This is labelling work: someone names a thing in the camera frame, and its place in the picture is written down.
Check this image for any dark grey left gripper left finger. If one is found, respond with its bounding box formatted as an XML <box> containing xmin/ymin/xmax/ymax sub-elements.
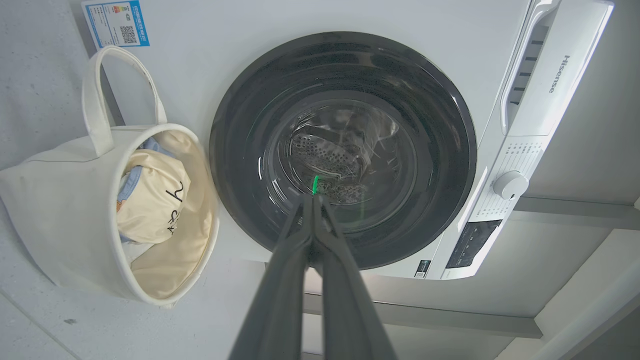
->
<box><xmin>229</xmin><ymin>195</ymin><xmax>314</xmax><ymax>360</ymax></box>

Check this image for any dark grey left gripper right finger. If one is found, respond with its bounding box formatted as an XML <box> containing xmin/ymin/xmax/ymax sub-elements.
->
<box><xmin>314</xmin><ymin>196</ymin><xmax>398</xmax><ymax>360</ymax></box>

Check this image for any glass washing machine door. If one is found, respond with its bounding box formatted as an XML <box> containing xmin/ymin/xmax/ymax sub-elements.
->
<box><xmin>209</xmin><ymin>31</ymin><xmax>477</xmax><ymax>271</ymax></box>

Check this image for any cream garment with black print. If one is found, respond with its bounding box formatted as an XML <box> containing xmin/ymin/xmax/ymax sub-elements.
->
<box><xmin>116</xmin><ymin>148</ymin><xmax>192</xmax><ymax>245</ymax></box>

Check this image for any black washing machine control panel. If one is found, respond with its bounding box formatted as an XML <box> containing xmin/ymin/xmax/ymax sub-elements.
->
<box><xmin>445</xmin><ymin>219</ymin><xmax>503</xmax><ymax>270</ymax></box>

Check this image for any white front-load washing machine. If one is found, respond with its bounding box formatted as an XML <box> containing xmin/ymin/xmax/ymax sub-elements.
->
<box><xmin>70</xmin><ymin>0</ymin><xmax>616</xmax><ymax>281</ymax></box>

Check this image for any white round control knob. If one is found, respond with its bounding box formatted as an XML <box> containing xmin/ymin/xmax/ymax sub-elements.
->
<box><xmin>493</xmin><ymin>170</ymin><xmax>530</xmax><ymax>201</ymax></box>

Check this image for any cream canvas laundry basket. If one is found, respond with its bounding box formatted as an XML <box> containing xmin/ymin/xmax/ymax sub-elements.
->
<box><xmin>0</xmin><ymin>46</ymin><xmax>221</xmax><ymax>307</ymax></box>

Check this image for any white detergent drawer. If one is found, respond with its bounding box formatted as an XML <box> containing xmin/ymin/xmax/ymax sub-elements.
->
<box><xmin>500</xmin><ymin>0</ymin><xmax>615</xmax><ymax>137</ymax></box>

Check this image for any blue white energy label sticker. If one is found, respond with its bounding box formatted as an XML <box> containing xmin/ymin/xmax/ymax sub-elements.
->
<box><xmin>81</xmin><ymin>0</ymin><xmax>151</xmax><ymax>49</ymax></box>

